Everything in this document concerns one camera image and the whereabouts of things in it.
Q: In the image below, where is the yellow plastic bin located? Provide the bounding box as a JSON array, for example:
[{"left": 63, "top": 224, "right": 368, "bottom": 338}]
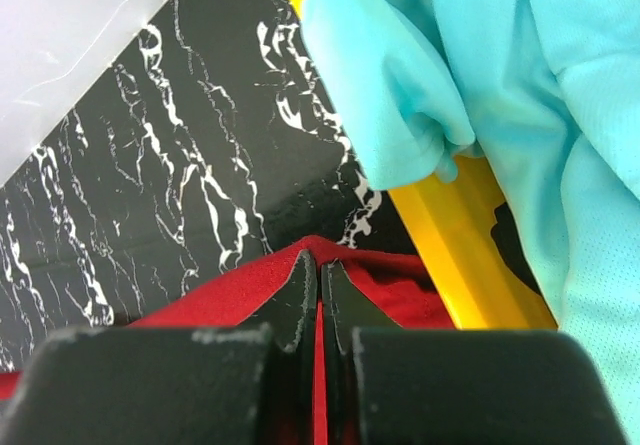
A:
[{"left": 290, "top": 0, "right": 554, "bottom": 329}]

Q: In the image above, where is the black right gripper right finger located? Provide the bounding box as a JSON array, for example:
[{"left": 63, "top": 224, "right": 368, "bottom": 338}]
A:
[{"left": 321, "top": 261, "right": 399, "bottom": 444}]

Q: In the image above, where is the turquoise t shirt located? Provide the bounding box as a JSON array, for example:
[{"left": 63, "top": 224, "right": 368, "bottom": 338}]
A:
[{"left": 302, "top": 0, "right": 639, "bottom": 443}]

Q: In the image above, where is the dark red polo shirt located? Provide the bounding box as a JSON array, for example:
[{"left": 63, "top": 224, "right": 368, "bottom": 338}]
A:
[{"left": 1, "top": 237, "right": 452, "bottom": 444}]

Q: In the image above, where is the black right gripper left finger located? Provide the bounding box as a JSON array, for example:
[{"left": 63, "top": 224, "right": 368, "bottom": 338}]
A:
[{"left": 249, "top": 250, "right": 318, "bottom": 444}]

